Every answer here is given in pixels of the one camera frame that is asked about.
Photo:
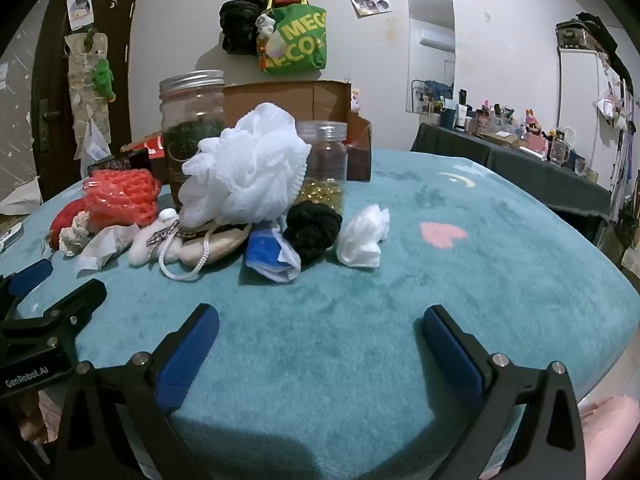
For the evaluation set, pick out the dark red soft cloth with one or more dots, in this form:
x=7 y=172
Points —
x=62 y=220

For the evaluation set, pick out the pink cloth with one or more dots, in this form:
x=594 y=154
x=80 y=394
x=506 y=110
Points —
x=610 y=435

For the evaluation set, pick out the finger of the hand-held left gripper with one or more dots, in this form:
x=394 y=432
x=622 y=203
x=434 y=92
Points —
x=82 y=295
x=31 y=272

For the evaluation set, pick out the clear hanging plastic bag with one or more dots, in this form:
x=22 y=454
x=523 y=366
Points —
x=92 y=142

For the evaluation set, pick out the cardboard box red inside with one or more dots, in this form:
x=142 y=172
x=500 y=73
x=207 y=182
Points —
x=300 y=100

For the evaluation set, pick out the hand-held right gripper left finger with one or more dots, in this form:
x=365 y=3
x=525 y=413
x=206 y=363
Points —
x=187 y=355

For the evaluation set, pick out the white door note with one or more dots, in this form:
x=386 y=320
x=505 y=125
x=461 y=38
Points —
x=80 y=10

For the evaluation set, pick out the dark case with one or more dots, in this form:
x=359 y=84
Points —
x=580 y=35

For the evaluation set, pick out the dark wooden door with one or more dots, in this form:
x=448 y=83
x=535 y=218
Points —
x=55 y=60

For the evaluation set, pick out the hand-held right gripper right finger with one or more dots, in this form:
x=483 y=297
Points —
x=450 y=355

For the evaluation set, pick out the white wrapper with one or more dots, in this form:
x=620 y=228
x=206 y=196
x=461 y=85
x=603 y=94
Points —
x=102 y=247

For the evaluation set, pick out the black scrunchie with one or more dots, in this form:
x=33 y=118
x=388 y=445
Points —
x=312 y=230

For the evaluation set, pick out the large glass jar metal lid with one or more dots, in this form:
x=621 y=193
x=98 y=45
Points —
x=192 y=105

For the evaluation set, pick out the white plush star with bow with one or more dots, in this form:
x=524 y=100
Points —
x=142 y=250

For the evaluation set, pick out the beige powder puff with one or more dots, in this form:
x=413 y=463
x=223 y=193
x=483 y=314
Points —
x=220 y=247

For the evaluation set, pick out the blue and white packet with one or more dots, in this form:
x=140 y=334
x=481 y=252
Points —
x=262 y=252

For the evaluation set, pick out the black square box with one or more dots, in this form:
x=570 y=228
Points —
x=112 y=164

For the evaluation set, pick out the green plush frog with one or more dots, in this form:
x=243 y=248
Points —
x=103 y=76

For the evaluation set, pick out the white mesh bath pouf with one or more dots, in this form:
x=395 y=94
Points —
x=250 y=170

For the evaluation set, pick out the green tote bag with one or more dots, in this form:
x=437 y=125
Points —
x=300 y=35

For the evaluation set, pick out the white cabinet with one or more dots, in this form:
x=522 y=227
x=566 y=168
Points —
x=580 y=110

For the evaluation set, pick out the crumpled white paper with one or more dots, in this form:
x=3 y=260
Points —
x=20 y=197

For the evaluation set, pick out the row of cosmetics bottles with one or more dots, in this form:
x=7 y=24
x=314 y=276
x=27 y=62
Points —
x=500 y=120

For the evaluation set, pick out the pink plush doll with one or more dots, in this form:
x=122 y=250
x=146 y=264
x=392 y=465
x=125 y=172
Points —
x=356 y=101

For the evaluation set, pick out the wall mirror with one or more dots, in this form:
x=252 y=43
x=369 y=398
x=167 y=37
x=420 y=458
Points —
x=431 y=35

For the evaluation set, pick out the red mesh bath pouf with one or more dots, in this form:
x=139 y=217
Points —
x=120 y=195

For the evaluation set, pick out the small glass jar gold beads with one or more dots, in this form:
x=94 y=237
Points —
x=325 y=160

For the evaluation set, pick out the hanging door organizer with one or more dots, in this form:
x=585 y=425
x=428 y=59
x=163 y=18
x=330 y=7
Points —
x=80 y=85

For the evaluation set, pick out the black hanging bag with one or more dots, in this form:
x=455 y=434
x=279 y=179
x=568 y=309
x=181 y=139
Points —
x=240 y=25

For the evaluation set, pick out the white plush bag charm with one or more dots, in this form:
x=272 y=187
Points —
x=265 y=25

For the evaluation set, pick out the small white cloth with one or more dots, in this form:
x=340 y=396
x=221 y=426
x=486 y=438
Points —
x=360 y=240

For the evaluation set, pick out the table with dark cloth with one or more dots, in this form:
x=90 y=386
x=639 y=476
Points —
x=525 y=175

